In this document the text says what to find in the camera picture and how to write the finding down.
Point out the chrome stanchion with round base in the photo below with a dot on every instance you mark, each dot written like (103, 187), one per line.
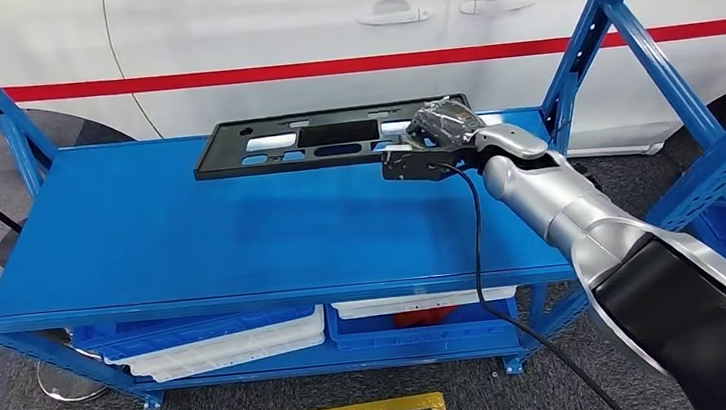
(65, 390)

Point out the black plastic plate part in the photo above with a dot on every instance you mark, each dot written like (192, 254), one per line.
(225, 157)

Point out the white car with red stripe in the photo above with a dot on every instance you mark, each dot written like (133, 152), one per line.
(253, 28)

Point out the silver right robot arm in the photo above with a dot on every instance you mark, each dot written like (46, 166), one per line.
(570, 210)

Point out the blue metal shelf rack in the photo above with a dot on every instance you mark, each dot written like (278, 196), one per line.
(207, 245)

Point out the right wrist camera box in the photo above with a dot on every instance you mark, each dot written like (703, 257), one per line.
(406, 166)

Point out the red item in crate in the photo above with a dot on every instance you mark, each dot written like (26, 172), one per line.
(420, 318)

